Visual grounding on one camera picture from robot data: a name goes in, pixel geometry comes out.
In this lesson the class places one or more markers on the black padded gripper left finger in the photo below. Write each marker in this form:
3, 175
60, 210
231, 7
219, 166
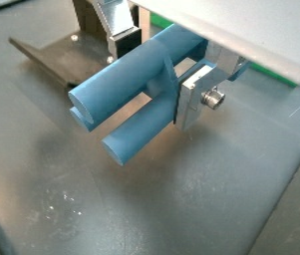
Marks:
123, 33

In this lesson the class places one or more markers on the silver green gripper right finger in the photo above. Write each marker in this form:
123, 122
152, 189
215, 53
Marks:
219, 65

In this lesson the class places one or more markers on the blue three prong object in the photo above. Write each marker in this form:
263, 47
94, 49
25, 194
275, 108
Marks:
142, 72

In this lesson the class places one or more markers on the black curved fixture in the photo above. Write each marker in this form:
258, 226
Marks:
79, 55

